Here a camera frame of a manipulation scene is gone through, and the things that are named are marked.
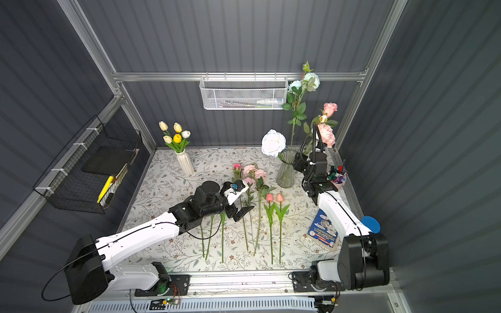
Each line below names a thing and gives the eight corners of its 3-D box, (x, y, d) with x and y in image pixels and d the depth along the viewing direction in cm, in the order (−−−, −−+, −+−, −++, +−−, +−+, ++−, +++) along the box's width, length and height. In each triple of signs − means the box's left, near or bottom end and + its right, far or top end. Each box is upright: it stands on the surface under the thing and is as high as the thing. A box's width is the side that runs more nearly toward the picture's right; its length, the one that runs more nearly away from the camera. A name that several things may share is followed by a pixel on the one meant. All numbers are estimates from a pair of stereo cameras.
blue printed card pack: (307, 234, 88) (309, 232, 85) (317, 212, 95) (318, 209, 93) (332, 248, 84) (334, 245, 82) (340, 223, 91) (342, 220, 89)
